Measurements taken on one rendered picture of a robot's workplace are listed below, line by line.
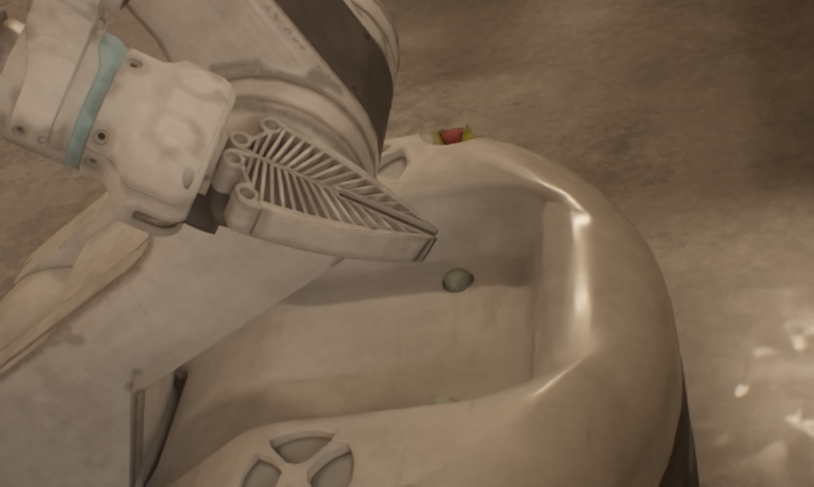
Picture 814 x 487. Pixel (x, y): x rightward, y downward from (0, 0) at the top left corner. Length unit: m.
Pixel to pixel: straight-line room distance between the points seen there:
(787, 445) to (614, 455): 0.44
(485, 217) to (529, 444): 0.31
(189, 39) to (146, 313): 0.22
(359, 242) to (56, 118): 0.17
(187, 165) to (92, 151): 0.05
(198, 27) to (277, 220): 0.23
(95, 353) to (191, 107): 0.36
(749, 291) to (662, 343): 0.51
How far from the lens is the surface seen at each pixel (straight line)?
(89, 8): 0.58
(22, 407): 1.00
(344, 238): 0.61
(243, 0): 0.77
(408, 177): 1.11
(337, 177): 0.63
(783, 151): 1.67
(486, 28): 2.13
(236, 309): 0.86
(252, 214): 0.59
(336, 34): 0.83
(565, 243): 0.99
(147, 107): 0.59
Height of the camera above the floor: 0.97
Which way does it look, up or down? 35 degrees down
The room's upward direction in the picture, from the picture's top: 19 degrees counter-clockwise
